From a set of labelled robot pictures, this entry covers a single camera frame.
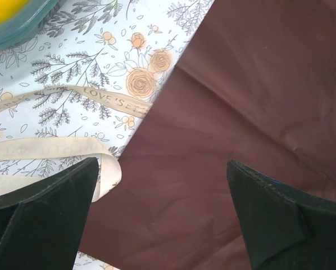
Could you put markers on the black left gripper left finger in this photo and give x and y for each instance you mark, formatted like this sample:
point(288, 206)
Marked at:
point(41, 225)

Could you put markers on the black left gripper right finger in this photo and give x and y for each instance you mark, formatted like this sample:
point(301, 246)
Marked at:
point(282, 227)

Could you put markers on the cream printed ribbon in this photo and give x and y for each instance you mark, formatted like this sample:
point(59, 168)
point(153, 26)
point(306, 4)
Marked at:
point(63, 147)

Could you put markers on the dark red wrapping paper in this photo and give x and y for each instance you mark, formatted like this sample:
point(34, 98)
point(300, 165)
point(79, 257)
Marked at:
point(257, 83)

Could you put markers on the yellow mango toy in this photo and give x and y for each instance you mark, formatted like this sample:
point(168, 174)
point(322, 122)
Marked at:
point(9, 8)

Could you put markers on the teal plastic fruit basket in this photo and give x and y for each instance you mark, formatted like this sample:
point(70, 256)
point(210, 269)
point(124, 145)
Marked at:
point(28, 22)

